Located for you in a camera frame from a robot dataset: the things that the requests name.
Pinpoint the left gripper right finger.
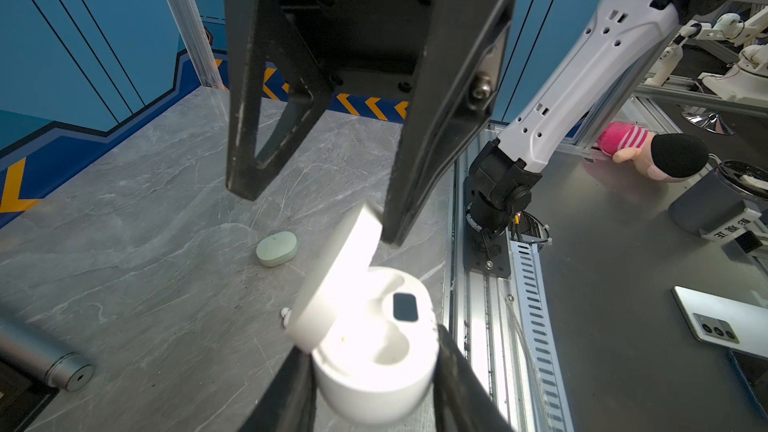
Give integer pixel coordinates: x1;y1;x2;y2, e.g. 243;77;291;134
433;325;513;432

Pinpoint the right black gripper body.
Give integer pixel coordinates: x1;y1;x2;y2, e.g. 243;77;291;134
255;0;527;103

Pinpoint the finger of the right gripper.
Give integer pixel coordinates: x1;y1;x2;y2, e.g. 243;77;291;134
224;0;335;202
381;0;515;246

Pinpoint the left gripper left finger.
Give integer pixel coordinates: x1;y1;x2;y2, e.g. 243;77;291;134
238;347;317;432

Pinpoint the white earbud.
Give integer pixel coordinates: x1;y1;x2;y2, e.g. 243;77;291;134
280;307;292;328

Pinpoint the white earbud case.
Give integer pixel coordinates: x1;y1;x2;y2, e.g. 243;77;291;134
285;202;439;427

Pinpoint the mint green earbud case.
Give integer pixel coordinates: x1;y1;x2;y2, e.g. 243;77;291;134
255;231;298;268

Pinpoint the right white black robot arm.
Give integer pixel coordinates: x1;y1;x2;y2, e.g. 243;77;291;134
224;0;726;246

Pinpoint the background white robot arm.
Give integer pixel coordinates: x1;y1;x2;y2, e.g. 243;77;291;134
644;6;767;109

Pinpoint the pink plush toy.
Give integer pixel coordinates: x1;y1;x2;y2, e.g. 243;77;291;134
597;122;709;182

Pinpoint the silver microphone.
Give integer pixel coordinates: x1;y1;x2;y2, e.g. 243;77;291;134
1;311;95;392

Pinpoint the white smartphone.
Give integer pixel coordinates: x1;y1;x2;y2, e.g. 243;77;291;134
672;286;768;359

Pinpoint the grey cup with contents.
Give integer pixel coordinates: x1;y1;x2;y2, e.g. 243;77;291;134
668;160;767;242

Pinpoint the right aluminium corner post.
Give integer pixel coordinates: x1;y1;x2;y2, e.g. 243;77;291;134
166;0;224;90

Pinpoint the aluminium front rail frame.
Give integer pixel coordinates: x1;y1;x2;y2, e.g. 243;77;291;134
443;127;573;431

